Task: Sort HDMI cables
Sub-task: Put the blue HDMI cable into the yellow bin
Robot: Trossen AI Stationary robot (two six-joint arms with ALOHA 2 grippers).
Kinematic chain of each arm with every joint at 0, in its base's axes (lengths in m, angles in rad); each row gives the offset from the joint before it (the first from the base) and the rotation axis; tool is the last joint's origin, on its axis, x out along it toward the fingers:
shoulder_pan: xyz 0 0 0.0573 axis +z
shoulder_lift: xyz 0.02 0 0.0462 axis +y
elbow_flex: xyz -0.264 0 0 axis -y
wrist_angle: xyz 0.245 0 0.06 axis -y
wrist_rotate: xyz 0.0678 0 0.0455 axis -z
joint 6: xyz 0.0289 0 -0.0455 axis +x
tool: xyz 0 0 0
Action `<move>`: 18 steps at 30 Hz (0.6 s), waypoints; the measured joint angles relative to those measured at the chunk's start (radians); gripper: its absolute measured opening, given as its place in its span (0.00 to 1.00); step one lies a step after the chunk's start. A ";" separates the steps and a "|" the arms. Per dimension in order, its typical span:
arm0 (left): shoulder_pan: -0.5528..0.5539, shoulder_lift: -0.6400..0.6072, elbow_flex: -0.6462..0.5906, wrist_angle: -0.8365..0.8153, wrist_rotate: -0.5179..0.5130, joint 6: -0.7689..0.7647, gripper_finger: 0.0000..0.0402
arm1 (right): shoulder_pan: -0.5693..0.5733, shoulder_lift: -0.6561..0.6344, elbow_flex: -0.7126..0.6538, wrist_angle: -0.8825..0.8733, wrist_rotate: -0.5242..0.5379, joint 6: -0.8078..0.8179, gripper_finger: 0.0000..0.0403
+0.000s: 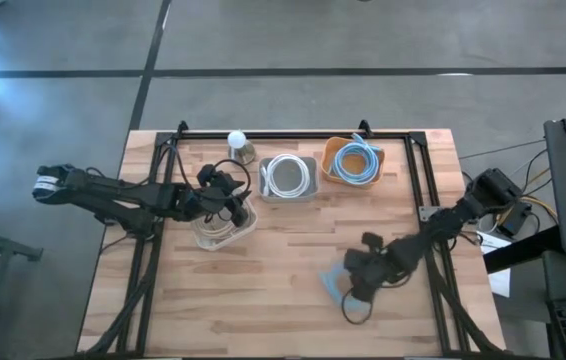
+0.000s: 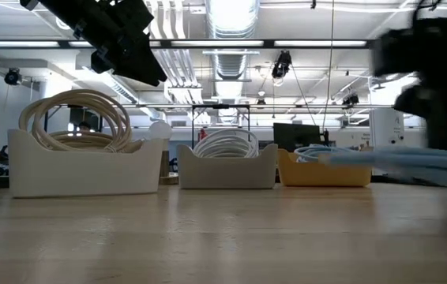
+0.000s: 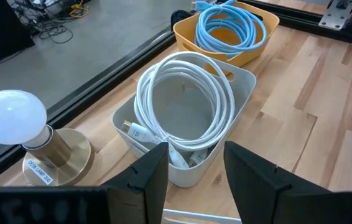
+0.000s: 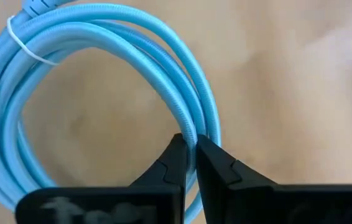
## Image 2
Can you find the black metal rack frame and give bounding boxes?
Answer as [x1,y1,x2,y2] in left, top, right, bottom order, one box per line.
[190,103,252,150]

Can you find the light grey plastic bin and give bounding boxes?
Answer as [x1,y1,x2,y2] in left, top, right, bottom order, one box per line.
[176,143,279,190]

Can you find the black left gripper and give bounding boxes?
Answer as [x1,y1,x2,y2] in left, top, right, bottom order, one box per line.
[73,0,168,87]

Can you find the silver ventilation duct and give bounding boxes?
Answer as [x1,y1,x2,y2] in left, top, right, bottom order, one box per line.
[205,0,260,80]

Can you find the black monitor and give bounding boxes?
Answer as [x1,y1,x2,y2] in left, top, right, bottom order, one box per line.
[272,122,325,153]

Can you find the white globe lamp on stand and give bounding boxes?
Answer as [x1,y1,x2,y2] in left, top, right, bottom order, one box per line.
[148,120,180,185]

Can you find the white cabinet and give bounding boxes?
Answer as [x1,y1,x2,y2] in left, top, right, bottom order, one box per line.
[368,108,406,150]

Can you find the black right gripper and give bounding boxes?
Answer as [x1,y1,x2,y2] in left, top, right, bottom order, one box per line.
[372,15,447,154]

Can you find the beige cable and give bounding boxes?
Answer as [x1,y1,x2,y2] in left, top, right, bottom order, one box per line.
[18,88,133,153]
[47,129,145,154]

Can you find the light blue cable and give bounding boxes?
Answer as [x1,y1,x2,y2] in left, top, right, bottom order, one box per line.
[317,145,447,191]
[294,144,329,159]

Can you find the orange plastic bin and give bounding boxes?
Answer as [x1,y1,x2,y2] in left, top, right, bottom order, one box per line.
[277,148,373,188]

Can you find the white cable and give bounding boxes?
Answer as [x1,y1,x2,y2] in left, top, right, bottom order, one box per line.
[207,128,261,159]
[193,132,248,159]

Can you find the black hanging camera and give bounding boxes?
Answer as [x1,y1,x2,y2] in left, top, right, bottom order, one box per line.
[271,50,293,80]

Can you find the white plastic bin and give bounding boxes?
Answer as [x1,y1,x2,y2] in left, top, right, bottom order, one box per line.
[7,129,165,198]

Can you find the black ceiling spotlight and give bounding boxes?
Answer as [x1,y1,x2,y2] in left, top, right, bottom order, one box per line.
[4,68,22,86]

